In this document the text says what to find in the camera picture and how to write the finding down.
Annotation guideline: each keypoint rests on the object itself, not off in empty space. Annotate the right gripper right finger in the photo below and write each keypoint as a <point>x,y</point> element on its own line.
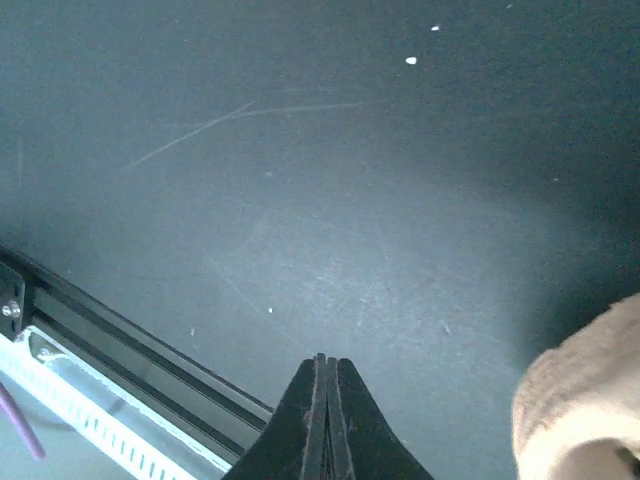
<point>361,444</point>

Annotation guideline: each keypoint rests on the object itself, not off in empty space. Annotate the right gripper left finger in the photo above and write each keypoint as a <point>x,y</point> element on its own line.
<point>292,445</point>

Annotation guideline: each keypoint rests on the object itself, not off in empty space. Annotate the brown cardboard cup carrier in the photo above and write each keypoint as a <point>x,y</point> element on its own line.
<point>575,414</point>

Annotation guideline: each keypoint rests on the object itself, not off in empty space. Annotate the white slotted cable duct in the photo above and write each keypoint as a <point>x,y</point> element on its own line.
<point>125,429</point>

